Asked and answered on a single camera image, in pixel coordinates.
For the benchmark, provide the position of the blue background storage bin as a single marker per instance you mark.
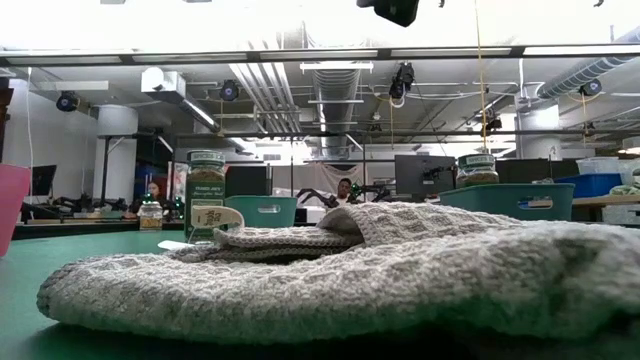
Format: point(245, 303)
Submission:
point(590, 182)

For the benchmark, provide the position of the white round column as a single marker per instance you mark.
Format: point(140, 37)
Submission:
point(117, 145)

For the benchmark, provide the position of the green felt table mat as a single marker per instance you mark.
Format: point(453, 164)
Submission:
point(20, 310)

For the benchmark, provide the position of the grey-white knitted towel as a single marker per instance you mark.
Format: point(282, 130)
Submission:
point(350, 280)

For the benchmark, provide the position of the small glass spice jar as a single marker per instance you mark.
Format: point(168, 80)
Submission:
point(150, 217)

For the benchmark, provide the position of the person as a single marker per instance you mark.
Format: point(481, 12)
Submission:
point(344, 190)
point(154, 192)

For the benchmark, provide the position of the black ceiling camera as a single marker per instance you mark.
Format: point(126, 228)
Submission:
point(402, 80)
point(229, 90)
point(590, 87)
point(67, 101)
point(492, 124)

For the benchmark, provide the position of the green-lidded herb spice jar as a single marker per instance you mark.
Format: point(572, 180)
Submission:
point(205, 190)
point(476, 172)

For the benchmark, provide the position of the white background storage tub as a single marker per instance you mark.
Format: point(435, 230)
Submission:
point(600, 165)

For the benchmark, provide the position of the silver flexible ceiling duct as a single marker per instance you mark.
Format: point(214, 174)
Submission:
point(585, 72)

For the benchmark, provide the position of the white printed towel tag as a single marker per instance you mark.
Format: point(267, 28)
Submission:
point(215, 217)

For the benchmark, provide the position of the black background screen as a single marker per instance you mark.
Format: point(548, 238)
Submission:
point(247, 181)

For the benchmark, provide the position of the small teal plastic basket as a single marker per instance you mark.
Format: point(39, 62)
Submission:
point(260, 210)

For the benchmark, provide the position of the ribbed metal ceiling duct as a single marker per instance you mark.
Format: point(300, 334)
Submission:
point(337, 100)

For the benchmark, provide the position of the large pink plastic bin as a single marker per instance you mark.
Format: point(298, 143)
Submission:
point(10, 210)

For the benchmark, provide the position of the black metal table frame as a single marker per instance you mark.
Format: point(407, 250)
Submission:
point(75, 230)

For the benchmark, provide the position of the black background robot arm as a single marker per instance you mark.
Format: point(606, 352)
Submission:
point(75, 205)
point(317, 196)

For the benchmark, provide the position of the grey hanging cloth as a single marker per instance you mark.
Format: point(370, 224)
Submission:
point(320, 177)

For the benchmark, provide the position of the small black background monitor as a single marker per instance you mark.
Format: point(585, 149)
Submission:
point(44, 180)

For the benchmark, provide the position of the small grey-blue plastic basket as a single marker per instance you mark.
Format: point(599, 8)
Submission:
point(500, 200)

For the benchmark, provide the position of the long ceiling light fixture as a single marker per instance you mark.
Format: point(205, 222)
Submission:
point(100, 56)

